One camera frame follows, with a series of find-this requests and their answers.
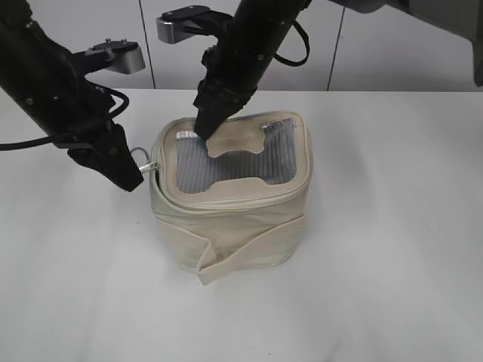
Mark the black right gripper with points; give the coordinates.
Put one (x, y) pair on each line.
(234, 67)

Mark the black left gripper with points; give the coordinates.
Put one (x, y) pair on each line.
(78, 118)

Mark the cream canvas zipper bag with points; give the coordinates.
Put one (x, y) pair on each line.
(237, 200)

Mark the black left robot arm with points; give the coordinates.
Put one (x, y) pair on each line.
(47, 81)

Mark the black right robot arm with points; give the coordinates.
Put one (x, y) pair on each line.
(462, 18)

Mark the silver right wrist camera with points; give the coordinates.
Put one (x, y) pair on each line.
(183, 23)

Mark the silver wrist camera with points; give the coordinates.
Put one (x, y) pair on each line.
(120, 56)
(183, 23)

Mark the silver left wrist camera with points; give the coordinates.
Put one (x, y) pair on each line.
(120, 56)

